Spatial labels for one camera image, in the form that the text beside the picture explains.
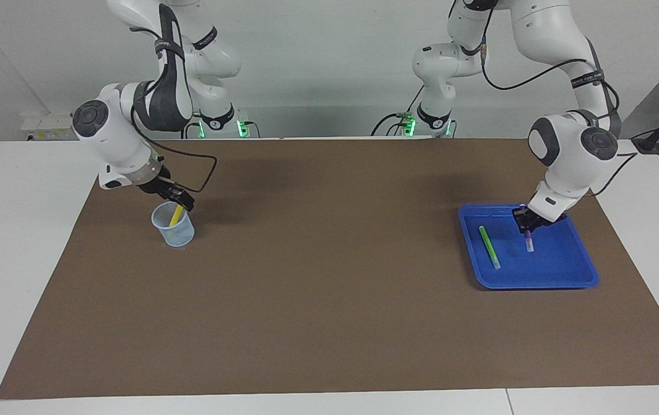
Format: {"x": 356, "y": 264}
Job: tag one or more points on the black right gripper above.
{"x": 156, "y": 185}

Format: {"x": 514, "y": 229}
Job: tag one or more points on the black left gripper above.
{"x": 522, "y": 214}

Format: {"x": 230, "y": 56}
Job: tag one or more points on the purple pen white cap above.
{"x": 530, "y": 242}

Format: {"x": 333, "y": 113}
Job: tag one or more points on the yellow pen white cap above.
{"x": 175, "y": 218}

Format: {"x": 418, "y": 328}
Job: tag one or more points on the green pen white cap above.
{"x": 490, "y": 249}

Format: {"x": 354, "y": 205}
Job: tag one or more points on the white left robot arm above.
{"x": 542, "y": 34}

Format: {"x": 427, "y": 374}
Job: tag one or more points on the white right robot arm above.
{"x": 116, "y": 138}

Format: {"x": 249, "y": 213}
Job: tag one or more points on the blue plastic tray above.
{"x": 560, "y": 259}

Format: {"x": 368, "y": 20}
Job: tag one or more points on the translucent pale blue cup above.
{"x": 176, "y": 236}

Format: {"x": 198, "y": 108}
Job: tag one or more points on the brown table mat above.
{"x": 329, "y": 288}

